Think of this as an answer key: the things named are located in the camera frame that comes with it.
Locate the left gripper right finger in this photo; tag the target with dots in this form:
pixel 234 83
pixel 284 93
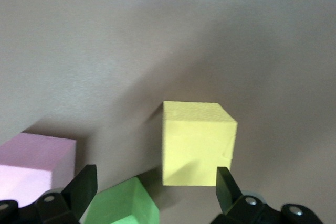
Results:
pixel 228 195

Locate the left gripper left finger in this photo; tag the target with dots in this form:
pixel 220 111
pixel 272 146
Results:
pixel 76 195

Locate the yellow foam cube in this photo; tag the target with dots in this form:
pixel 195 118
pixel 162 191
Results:
pixel 194 145

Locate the green foam cube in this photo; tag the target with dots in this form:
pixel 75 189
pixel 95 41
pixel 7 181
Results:
pixel 123 203

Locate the pink foam cube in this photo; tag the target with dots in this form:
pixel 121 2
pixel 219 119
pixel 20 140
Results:
pixel 29 161

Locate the brown paper table cover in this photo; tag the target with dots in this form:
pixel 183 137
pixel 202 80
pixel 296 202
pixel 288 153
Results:
pixel 105 51

